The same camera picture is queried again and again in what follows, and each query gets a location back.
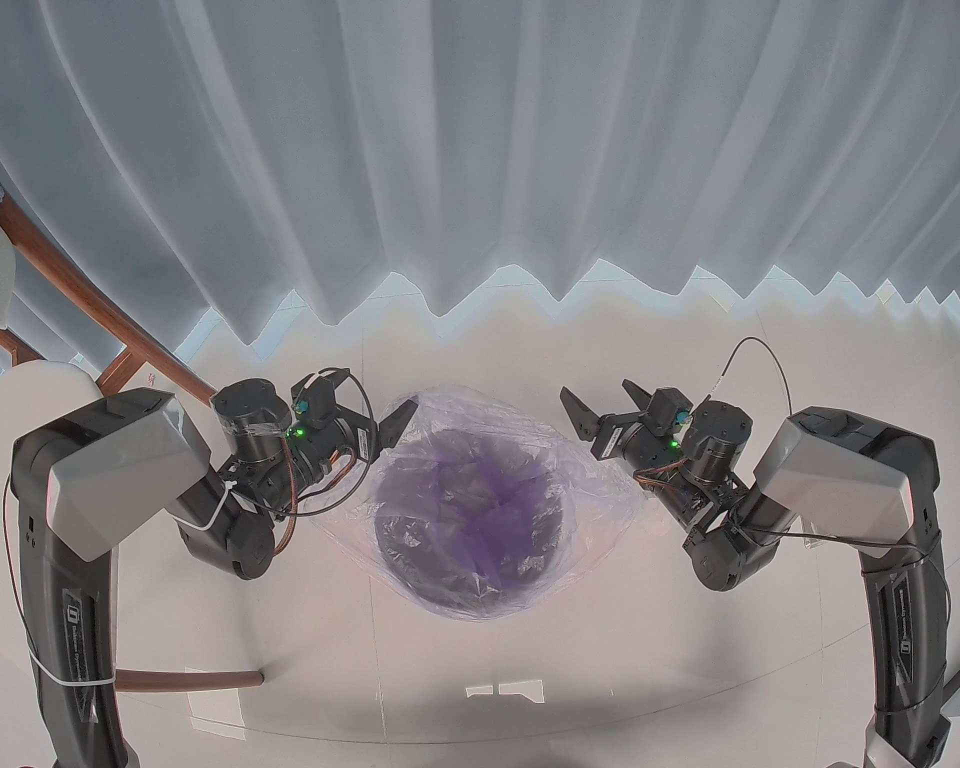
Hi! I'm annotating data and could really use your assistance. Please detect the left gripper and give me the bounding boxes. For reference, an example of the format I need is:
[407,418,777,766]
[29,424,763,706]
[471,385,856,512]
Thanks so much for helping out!
[288,408,383,489]

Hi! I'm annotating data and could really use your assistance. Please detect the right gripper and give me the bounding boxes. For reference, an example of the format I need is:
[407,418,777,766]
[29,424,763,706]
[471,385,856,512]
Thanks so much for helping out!
[560,379,677,474]

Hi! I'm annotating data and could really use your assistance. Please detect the purple plastic bag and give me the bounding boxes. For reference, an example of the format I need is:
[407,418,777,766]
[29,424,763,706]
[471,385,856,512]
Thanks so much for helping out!
[307,386,651,624]

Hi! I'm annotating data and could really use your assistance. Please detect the pale blue curtain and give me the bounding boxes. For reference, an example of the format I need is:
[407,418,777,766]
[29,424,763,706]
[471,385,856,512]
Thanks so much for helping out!
[0,0,960,348]

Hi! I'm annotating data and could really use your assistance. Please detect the wooden chair with white cushions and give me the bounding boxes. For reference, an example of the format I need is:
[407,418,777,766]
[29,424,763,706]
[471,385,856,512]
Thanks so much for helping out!
[0,191,264,696]

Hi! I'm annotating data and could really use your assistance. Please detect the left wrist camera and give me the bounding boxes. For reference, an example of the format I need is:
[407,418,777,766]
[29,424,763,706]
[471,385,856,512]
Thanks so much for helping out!
[291,371,351,429]

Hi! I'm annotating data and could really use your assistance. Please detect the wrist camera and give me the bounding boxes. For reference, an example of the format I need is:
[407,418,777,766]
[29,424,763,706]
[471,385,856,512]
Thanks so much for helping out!
[648,387,696,437]
[291,371,351,429]

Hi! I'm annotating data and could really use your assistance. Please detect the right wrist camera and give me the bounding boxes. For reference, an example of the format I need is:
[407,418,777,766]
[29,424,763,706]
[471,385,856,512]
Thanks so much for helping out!
[648,387,696,437]

